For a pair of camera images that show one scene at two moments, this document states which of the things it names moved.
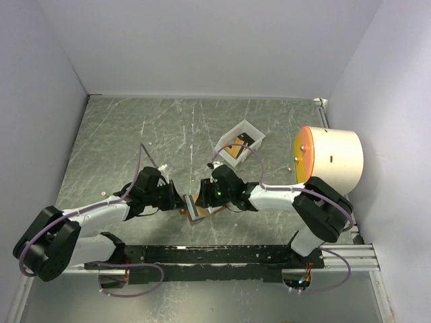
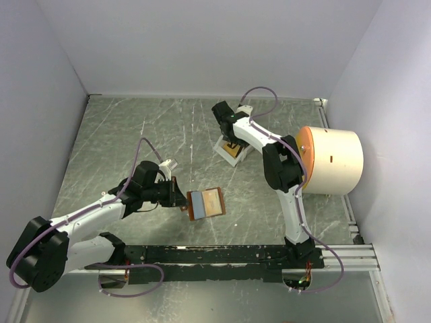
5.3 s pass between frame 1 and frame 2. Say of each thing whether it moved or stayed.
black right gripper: moved
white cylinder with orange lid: stayed
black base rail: stayed
